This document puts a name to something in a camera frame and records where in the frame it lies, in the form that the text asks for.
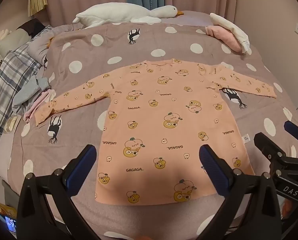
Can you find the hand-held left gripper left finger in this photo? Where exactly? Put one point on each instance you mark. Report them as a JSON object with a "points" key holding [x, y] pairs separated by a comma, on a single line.
{"points": [[81, 166]]}

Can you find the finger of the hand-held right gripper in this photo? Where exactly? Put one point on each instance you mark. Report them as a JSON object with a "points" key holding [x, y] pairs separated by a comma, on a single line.
{"points": [[267, 143], [292, 129]]}

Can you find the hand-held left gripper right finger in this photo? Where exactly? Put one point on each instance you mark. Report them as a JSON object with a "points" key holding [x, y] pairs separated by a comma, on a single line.
{"points": [[213, 170]]}

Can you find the pink cartoon print shirt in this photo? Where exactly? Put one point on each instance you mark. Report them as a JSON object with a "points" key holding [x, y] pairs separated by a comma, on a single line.
{"points": [[151, 120]]}

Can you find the light pink garment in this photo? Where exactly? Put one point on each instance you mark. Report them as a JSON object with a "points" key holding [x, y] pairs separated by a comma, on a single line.
{"points": [[40, 103]]}

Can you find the small clear packet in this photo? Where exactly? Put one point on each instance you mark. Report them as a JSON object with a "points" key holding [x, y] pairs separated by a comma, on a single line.
{"points": [[11, 123]]}

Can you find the yellow snack packet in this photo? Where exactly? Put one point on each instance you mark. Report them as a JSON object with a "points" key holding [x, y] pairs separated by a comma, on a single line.
{"points": [[5, 207]]}

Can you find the grey garment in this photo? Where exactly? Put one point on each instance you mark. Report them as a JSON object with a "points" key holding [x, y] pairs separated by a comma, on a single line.
{"points": [[31, 92]]}

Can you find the plaid blanket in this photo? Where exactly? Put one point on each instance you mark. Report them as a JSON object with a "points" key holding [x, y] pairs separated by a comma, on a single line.
{"points": [[9, 76]]}

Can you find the folded pink cloth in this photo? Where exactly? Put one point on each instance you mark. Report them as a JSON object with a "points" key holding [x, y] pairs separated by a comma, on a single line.
{"points": [[223, 37]]}

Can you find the folded white cloth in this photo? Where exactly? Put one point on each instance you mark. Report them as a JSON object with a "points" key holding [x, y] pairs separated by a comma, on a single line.
{"points": [[235, 28]]}

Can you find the polka dot bedspread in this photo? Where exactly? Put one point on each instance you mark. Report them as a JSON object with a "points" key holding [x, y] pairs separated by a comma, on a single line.
{"points": [[114, 42]]}

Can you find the grey-green pillow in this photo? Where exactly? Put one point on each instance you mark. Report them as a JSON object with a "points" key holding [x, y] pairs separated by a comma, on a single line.
{"points": [[13, 40]]}

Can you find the dark cloth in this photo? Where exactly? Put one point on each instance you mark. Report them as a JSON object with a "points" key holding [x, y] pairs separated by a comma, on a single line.
{"points": [[33, 27]]}

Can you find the lavender bed sheet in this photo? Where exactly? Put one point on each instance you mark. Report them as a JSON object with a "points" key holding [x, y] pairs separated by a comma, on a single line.
{"points": [[188, 17]]}

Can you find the white goose plush toy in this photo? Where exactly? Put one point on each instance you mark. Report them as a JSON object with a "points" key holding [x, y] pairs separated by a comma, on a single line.
{"points": [[114, 12]]}

